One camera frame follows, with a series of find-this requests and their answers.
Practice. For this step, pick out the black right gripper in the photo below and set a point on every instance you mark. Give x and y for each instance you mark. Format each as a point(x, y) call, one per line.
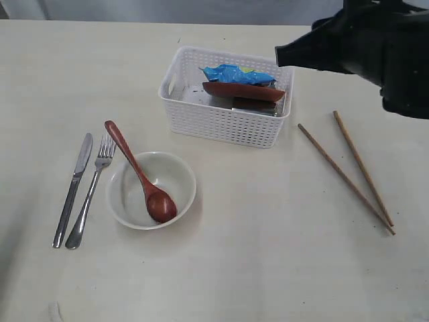
point(349, 41)

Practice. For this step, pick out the brown wooden spoon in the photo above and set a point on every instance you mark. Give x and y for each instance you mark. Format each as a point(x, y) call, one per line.
point(159, 204)

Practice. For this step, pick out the silver fork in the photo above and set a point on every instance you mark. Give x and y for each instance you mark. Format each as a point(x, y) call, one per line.
point(103, 160)

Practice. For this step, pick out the white ceramic bowl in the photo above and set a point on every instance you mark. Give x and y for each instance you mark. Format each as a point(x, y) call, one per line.
point(125, 197)

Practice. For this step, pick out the silver table knife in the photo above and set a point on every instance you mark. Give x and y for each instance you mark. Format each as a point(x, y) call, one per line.
point(79, 169)

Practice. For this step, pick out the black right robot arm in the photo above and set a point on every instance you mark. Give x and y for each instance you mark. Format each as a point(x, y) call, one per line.
point(384, 42)

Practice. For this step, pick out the white backdrop curtain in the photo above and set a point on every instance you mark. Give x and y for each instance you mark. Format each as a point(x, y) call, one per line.
point(296, 12)

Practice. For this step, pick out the brown round plate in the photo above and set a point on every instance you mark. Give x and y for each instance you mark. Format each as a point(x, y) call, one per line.
point(230, 90)

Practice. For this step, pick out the blue snack packet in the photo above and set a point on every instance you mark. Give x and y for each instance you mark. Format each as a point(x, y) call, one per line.
point(229, 73)

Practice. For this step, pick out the white perforated plastic basket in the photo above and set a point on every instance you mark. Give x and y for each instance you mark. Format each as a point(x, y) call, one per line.
point(194, 112)

